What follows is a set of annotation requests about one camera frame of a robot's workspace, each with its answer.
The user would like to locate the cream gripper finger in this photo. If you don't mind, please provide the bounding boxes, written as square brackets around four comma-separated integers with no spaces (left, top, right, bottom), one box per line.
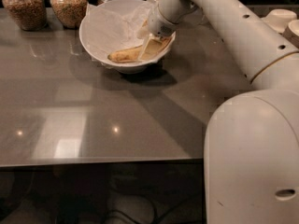
[136,21,149,39]
[137,35,168,61]

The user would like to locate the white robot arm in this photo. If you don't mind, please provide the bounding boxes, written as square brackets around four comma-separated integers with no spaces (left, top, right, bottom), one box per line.
[148,0,299,224]

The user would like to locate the ripe yellow banana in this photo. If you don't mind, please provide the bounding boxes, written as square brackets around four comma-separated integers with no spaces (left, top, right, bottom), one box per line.
[107,35,173,63]

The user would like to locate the black cable on floor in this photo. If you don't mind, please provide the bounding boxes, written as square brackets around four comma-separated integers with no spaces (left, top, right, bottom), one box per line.
[102,190,205,224]

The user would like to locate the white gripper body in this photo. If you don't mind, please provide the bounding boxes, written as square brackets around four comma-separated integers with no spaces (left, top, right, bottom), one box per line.
[148,6,178,37]

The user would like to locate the white paper bowl liner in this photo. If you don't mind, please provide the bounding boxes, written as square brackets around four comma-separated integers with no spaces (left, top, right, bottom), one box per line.
[83,1,171,68]

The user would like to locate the white ceramic bowl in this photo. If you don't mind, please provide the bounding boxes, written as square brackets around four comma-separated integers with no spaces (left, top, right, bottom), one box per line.
[78,0,177,75]

